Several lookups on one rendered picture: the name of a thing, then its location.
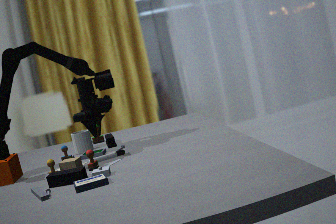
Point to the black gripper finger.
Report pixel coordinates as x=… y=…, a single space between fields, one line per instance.
x=98 y=122
x=91 y=126

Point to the grey mug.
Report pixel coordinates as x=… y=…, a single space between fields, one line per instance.
x=82 y=141

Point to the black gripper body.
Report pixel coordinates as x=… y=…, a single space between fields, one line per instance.
x=87 y=112

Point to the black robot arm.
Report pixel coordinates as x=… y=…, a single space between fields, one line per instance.
x=10 y=61

